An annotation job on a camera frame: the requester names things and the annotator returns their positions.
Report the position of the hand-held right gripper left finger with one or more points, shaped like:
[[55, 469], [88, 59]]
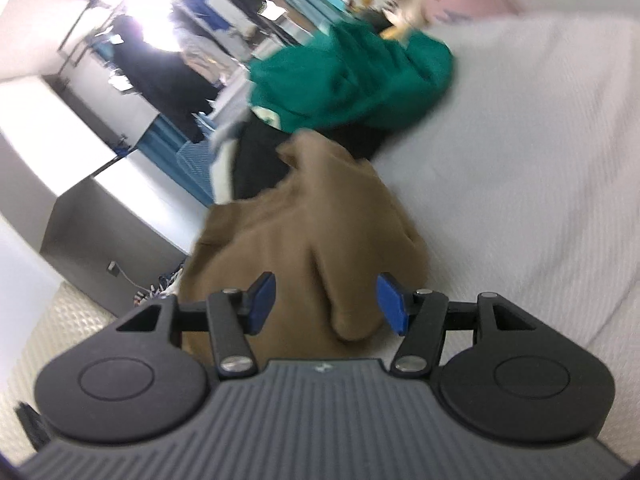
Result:
[[262, 302]]

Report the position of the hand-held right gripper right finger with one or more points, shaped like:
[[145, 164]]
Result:
[[392, 305]]

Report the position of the brown hoodie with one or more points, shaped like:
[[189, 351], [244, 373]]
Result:
[[300, 220]]

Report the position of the row of hanging clothes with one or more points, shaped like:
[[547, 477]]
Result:
[[160, 70]]

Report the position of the group of small bottles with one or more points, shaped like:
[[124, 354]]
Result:
[[160, 285]]

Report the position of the white grey striped garment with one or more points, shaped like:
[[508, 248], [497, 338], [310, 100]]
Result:
[[222, 175]]

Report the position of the black garment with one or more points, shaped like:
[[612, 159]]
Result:
[[260, 160]]

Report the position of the blue covered chair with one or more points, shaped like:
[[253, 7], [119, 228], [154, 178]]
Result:
[[197, 170]]

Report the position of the grey wardrobe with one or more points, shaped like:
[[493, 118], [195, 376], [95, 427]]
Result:
[[125, 210]]

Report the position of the cream quilted headboard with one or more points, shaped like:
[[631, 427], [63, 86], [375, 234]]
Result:
[[75, 310]]

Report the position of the bed with grey sheet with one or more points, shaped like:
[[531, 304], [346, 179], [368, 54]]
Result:
[[525, 160]]

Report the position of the green sweatshirt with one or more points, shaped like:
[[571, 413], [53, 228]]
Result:
[[360, 75]]

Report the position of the wall charger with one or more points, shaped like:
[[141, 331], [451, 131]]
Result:
[[113, 268]]

